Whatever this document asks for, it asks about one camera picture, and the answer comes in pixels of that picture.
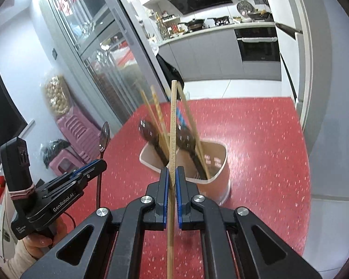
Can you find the beige plastic utensil holder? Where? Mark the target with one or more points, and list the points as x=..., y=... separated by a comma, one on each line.
x=215, y=186

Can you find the glass sliding door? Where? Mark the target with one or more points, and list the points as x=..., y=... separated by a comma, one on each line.
x=104, y=64

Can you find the black cooking pot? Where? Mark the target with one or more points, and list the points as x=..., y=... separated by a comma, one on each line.
x=195, y=24

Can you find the grey kitchen cabinets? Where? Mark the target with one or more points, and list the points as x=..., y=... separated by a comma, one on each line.
x=206, y=55

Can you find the built-in black oven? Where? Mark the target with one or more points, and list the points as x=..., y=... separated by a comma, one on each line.
x=258, y=46

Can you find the spice rack with bottles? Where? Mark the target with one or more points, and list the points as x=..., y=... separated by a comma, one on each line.
x=170, y=26

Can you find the clear bag of nuts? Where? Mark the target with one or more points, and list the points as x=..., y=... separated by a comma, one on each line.
x=56, y=96

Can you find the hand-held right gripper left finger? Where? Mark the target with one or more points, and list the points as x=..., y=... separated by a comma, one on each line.
x=165, y=193

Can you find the black plastic bag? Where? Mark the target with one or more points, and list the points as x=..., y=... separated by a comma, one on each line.
x=53, y=151

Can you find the metal strainer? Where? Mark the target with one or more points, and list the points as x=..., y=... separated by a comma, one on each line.
x=244, y=6

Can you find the small dark translucent spoon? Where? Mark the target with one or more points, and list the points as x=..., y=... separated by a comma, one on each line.
x=104, y=135

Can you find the pink plastic stool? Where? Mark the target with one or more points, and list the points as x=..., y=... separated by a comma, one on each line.
x=64, y=162

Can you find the person's left hand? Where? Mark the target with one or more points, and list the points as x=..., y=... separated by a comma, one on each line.
x=37, y=242

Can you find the stack of pink plastic stools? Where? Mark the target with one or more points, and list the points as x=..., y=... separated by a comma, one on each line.
x=78, y=133

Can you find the dark television screen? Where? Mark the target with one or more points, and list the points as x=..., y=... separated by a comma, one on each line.
x=3, y=101

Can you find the black range hood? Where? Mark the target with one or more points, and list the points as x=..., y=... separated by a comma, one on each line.
x=197, y=0

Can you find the black wall switch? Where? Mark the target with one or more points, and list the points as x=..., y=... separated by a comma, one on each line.
x=54, y=54

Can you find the person's left forearm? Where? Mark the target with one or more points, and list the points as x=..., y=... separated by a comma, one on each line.
x=20, y=263

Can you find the black wok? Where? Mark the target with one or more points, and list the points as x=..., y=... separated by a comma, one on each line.
x=258, y=15

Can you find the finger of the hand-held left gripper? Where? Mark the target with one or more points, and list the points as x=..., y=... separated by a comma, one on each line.
x=91, y=167
x=75, y=186

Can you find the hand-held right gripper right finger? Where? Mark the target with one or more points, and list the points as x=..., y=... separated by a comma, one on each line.
x=179, y=197

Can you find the pink elastic hair band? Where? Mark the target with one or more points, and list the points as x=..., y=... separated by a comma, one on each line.
x=23, y=192

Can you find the printed wooden chopstick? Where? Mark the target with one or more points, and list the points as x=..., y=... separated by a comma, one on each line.
x=172, y=139

